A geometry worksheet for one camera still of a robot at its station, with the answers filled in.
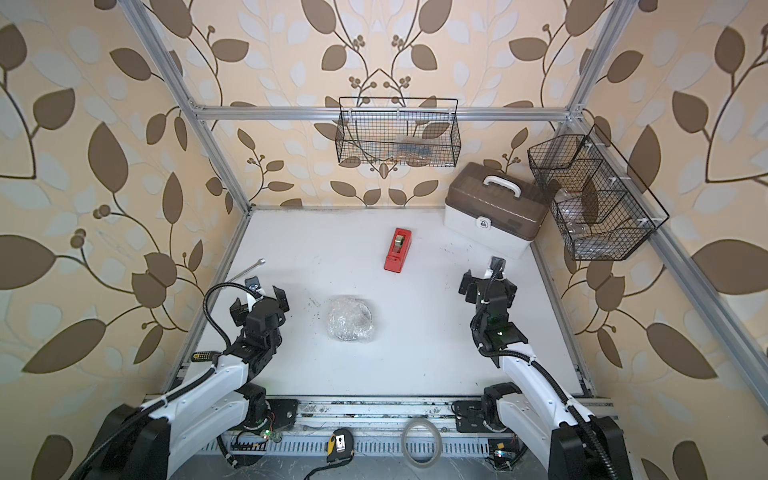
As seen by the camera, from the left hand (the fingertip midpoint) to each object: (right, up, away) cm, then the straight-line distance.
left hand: (252, 292), depth 83 cm
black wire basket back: (+40, +50, +12) cm, 65 cm away
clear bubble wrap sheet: (+27, -8, +1) cm, 28 cm away
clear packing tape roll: (+48, -29, -12) cm, 58 cm away
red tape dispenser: (+41, +12, +19) cm, 47 cm away
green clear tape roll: (+42, +15, +18) cm, 48 cm away
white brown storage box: (+72, +25, +10) cm, 77 cm away
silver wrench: (-8, +7, +22) cm, 24 cm away
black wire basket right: (+92, +23, -10) cm, 96 cm away
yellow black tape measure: (+28, -33, -16) cm, 46 cm away
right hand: (+66, +5, 0) cm, 66 cm away
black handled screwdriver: (-13, -18, -1) cm, 22 cm away
